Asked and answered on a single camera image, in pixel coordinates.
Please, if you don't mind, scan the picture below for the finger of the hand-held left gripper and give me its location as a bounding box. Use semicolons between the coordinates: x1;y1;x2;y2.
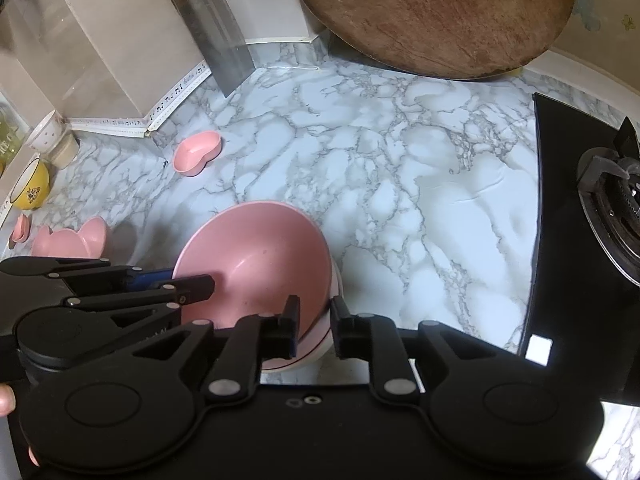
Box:
62;274;217;333
0;256;175;293

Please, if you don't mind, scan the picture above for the round wooden chopping board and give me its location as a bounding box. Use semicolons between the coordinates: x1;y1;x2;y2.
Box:
282;0;578;81

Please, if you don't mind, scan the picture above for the black glass gas stove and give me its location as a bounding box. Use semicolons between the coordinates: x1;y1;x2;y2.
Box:
517;91;640;406

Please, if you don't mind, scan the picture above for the cartoon wall sticker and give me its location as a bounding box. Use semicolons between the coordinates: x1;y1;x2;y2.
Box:
575;0;640;56

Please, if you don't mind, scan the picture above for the white sticker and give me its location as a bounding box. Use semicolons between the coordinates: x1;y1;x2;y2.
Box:
525;334;555;367

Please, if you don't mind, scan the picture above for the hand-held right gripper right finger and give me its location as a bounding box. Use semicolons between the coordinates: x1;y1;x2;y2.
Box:
330;296;543;404

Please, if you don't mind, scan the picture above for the pink heart dish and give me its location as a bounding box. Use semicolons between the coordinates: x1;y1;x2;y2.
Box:
11;212;32;244
171;130;222;177

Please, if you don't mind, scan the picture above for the clear yellowish bottle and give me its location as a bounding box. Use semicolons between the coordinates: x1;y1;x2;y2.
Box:
0;102;23;163

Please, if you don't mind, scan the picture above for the white plate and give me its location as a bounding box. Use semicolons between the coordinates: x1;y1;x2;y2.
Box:
260;217;345;372

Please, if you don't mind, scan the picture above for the steel cleaver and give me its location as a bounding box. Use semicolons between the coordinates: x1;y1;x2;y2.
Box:
150;0;256;97

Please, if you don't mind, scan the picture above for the gas burner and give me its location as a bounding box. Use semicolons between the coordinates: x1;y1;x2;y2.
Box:
575;116;640;286

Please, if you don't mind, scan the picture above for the music-note edging strip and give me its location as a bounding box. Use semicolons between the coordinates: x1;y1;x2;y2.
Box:
67;59;213;136

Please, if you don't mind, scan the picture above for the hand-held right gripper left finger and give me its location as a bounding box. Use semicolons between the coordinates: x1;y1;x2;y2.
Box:
131;295;302;403

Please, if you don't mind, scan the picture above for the clear plastic container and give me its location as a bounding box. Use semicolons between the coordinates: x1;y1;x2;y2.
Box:
50;132;81;170

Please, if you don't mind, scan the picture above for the white floral bowl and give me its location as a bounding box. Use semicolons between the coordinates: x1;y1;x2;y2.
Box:
27;109;71;155

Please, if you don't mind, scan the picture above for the round pink bowl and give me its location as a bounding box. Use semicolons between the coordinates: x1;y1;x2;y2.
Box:
172;201;335;357

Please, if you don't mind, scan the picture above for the deep pink heart bowl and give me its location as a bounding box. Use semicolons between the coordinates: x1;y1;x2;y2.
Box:
31;216;110;262

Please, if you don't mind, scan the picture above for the yellow bowl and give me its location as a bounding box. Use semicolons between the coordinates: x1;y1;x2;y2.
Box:
9;157;51;211

